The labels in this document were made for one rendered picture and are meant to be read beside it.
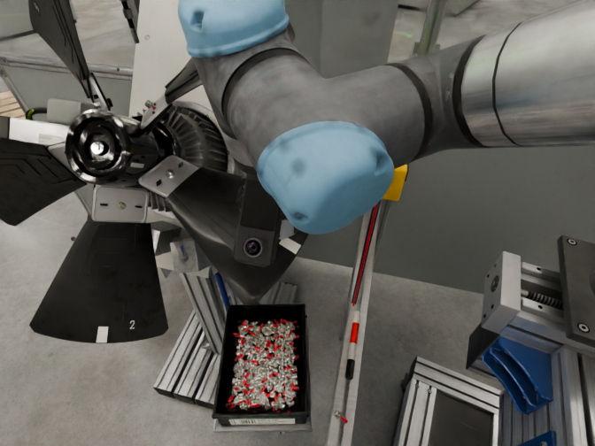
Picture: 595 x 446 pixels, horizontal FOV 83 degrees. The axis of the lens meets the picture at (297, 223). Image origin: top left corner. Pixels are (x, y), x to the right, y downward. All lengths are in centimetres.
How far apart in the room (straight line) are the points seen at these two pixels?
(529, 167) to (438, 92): 119
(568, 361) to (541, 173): 82
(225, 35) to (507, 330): 69
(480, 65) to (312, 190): 13
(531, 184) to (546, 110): 126
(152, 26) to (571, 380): 109
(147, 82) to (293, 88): 75
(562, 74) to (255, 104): 16
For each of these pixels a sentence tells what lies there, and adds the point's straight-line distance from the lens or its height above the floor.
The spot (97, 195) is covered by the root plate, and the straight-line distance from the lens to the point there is 67.
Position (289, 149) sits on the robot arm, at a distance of 19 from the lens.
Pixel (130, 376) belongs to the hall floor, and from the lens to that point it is 177.
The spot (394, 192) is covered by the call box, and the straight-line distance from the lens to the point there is 81.
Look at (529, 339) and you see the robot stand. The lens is 79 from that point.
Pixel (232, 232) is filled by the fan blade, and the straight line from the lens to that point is 54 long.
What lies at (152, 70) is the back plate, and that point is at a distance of 94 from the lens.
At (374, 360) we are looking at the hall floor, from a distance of 167.
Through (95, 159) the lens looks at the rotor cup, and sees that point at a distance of 64.
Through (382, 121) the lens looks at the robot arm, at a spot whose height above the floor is 142.
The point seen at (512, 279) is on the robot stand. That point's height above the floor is 99.
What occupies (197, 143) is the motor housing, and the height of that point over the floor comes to 115.
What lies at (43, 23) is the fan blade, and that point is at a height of 133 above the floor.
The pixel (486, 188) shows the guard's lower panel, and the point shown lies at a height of 70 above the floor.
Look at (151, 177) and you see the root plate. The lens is 62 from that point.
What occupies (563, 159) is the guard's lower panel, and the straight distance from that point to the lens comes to 144.
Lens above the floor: 152
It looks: 46 degrees down
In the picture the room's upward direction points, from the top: straight up
